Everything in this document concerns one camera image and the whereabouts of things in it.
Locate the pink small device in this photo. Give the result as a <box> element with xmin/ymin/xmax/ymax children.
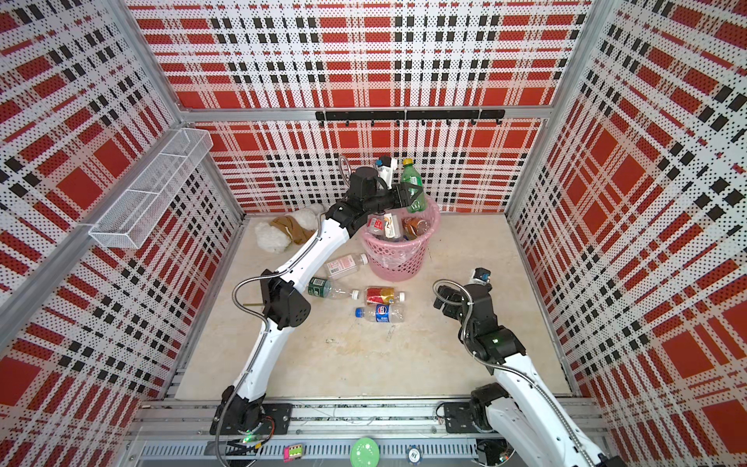
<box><xmin>283</xmin><ymin>444</ymin><xmax>305</xmax><ymax>463</ymax></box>

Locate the pepsi label clear bottle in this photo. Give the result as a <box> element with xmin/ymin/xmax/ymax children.
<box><xmin>355</xmin><ymin>304</ymin><xmax>405</xmax><ymax>324</ymax></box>

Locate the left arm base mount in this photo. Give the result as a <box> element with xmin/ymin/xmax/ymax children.
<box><xmin>209</xmin><ymin>386</ymin><xmax>293</xmax><ymax>455</ymax></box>

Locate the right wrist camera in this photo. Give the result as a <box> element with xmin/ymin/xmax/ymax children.
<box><xmin>470</xmin><ymin>268</ymin><xmax>491</xmax><ymax>286</ymax></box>

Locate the pink perforated waste bin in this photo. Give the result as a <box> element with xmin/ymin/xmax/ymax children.
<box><xmin>361</xmin><ymin>196</ymin><xmax>441</xmax><ymax>282</ymax></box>

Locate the red yellow label bottle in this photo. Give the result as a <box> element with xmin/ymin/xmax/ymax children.
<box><xmin>365</xmin><ymin>286</ymin><xmax>406</xmax><ymax>305</ymax></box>

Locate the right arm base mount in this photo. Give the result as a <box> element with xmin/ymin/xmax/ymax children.
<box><xmin>435</xmin><ymin>383</ymin><xmax>536</xmax><ymax>466</ymax></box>

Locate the clear bottle pink label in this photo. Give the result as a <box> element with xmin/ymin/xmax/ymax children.
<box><xmin>325</xmin><ymin>253</ymin><xmax>369</xmax><ymax>280</ymax></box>

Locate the green round button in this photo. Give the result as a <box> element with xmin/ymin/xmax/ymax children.
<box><xmin>349</xmin><ymin>437</ymin><xmax>381</xmax><ymax>467</ymax></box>

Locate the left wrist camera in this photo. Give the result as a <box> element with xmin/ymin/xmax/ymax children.
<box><xmin>375</xmin><ymin>156</ymin><xmax>398</xmax><ymax>190</ymax></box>

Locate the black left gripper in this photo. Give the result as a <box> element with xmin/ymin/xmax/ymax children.
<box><xmin>364</xmin><ymin>181</ymin><xmax>422</xmax><ymax>215</ymax></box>

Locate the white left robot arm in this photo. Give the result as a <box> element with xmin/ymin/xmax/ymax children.
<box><xmin>210</xmin><ymin>167</ymin><xmax>424</xmax><ymax>437</ymax></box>

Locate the brown label drink bottle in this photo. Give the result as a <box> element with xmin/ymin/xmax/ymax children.
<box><xmin>403</xmin><ymin>217</ymin><xmax>431</xmax><ymax>241</ymax></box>

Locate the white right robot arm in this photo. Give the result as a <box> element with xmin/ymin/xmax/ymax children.
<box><xmin>433</xmin><ymin>279</ymin><xmax>626</xmax><ymax>466</ymax></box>

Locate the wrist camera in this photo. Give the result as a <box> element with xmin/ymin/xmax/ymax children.
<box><xmin>470</xmin><ymin>268</ymin><xmax>491</xmax><ymax>286</ymax></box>
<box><xmin>375</xmin><ymin>156</ymin><xmax>398</xmax><ymax>190</ymax></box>

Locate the black wall hook rail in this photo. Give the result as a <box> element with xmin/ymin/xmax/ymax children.
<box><xmin>315</xmin><ymin>109</ymin><xmax>506</xmax><ymax>124</ymax></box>

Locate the white label tea bottle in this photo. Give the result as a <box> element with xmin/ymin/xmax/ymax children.
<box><xmin>382</xmin><ymin>212</ymin><xmax>404</xmax><ymax>241</ymax></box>

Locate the green soda bottle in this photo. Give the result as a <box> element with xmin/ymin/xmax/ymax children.
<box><xmin>400</xmin><ymin>158</ymin><xmax>427</xmax><ymax>213</ymax></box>

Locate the white plush toy brown scarf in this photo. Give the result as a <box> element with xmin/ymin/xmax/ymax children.
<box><xmin>255</xmin><ymin>204</ymin><xmax>324</xmax><ymax>254</ymax></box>

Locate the clear bottle green label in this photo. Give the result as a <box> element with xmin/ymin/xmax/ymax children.
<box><xmin>307</xmin><ymin>276</ymin><xmax>360</xmax><ymax>301</ymax></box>

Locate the white wire mesh shelf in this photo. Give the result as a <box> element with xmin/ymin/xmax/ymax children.
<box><xmin>89</xmin><ymin>128</ymin><xmax>213</xmax><ymax>249</ymax></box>

